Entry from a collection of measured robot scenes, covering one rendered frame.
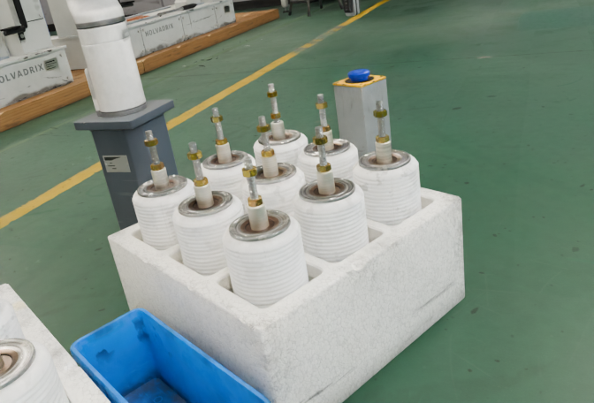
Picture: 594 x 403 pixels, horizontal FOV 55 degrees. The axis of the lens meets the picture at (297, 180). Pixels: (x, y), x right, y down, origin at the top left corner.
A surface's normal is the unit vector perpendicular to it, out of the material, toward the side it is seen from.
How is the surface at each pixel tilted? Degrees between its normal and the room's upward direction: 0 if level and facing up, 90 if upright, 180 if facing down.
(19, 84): 90
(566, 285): 0
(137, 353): 88
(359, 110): 90
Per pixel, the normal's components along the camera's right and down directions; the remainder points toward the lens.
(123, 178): -0.33, 0.38
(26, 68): 0.92, 0.02
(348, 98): -0.73, 0.36
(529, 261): -0.15, -0.91
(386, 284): 0.67, 0.19
